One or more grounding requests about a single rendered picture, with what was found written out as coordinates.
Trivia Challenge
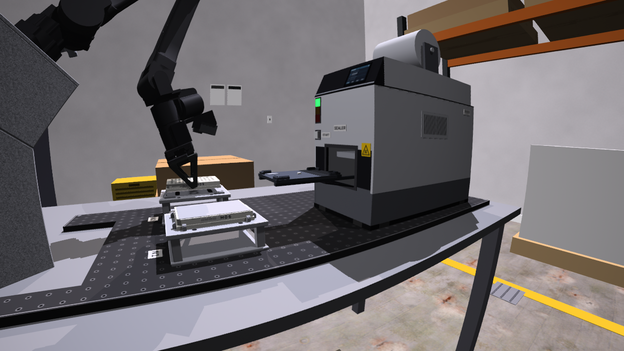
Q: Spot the white foil roll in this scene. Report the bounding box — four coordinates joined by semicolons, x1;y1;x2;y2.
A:
373;29;441;68

